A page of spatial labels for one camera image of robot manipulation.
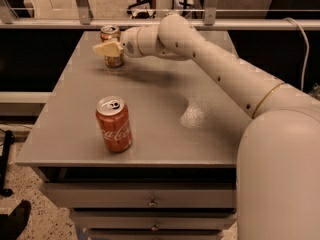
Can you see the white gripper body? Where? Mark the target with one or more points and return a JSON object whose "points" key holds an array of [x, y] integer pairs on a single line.
{"points": [[129, 42]]}

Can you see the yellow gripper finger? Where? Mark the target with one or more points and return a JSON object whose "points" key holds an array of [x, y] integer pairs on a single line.
{"points": [[108, 49]]}

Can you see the orange soda can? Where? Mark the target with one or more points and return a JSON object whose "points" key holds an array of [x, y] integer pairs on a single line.
{"points": [[112, 33]]}

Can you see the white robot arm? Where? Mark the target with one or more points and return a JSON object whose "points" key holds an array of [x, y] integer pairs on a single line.
{"points": [[278, 161]]}

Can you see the red coca-cola can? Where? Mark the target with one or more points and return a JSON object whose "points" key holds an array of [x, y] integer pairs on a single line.
{"points": [[113, 118]]}

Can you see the grey metal railing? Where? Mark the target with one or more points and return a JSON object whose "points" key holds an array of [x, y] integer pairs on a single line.
{"points": [[202, 14]]}

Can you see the black office chair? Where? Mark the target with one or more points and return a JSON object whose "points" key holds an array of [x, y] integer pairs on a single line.
{"points": [[142, 9]]}

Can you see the black stand leg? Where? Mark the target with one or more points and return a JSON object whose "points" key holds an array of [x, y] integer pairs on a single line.
{"points": [[4, 158]]}

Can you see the grey drawer cabinet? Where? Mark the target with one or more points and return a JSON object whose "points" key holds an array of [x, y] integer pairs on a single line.
{"points": [[185, 130]]}

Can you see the top grey drawer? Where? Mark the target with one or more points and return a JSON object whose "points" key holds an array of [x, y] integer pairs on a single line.
{"points": [[130, 195]]}

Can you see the grey drawer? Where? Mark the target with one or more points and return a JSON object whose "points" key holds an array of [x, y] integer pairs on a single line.
{"points": [[147, 219], [130, 195]]}

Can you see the metal top drawer knob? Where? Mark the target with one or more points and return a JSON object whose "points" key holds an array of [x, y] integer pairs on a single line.
{"points": [[152, 203]]}

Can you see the metal drawer knob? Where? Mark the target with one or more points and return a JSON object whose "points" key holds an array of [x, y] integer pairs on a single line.
{"points": [[152, 203], [154, 227]]}

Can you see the metal middle drawer knob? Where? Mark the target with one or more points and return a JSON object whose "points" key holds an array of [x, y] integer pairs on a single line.
{"points": [[154, 227]]}

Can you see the middle grey drawer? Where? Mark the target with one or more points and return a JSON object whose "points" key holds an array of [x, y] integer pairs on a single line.
{"points": [[147, 219]]}

